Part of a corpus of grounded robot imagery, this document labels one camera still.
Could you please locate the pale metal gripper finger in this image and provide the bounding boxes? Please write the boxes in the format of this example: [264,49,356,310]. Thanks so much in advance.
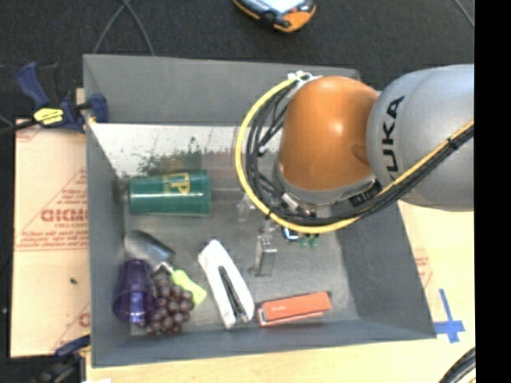
[237,192,257,223]
[252,233,279,278]

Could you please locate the grey metal bin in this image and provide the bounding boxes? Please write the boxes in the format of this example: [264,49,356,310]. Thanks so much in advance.
[82,53,437,369]

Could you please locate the white stapler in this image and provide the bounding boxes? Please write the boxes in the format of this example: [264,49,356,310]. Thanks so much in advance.
[197,239,256,330]

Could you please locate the orange stapler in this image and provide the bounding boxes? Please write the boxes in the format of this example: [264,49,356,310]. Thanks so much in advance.
[255,291,333,328]

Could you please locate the green cup with yellow print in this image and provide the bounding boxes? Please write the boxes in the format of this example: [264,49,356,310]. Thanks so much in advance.
[127,169,212,217]

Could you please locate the grey flat wedge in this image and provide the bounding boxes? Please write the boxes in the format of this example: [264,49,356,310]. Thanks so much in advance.
[123,229,176,263]

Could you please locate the dark red toy grapes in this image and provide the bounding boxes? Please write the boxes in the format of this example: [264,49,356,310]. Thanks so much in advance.
[144,274,196,337]

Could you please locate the clear purple cup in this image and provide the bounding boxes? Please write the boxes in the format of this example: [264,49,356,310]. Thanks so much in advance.
[112,258,157,327]

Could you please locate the tool with yellow-green handle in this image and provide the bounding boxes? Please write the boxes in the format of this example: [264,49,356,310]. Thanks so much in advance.
[153,261,208,306]

